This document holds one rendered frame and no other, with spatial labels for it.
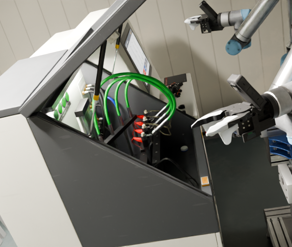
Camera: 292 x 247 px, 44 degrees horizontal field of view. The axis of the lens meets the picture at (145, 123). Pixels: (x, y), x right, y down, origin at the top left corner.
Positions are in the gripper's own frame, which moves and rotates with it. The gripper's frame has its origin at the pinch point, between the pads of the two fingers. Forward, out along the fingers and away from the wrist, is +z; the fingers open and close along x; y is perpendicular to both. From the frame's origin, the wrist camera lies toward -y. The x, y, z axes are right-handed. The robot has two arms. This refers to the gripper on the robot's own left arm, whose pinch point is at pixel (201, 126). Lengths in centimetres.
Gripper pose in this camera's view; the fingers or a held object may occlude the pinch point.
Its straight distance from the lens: 92.3
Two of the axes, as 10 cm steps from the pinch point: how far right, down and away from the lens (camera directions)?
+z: -9.0, 3.7, -2.3
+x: -3.3, -2.2, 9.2
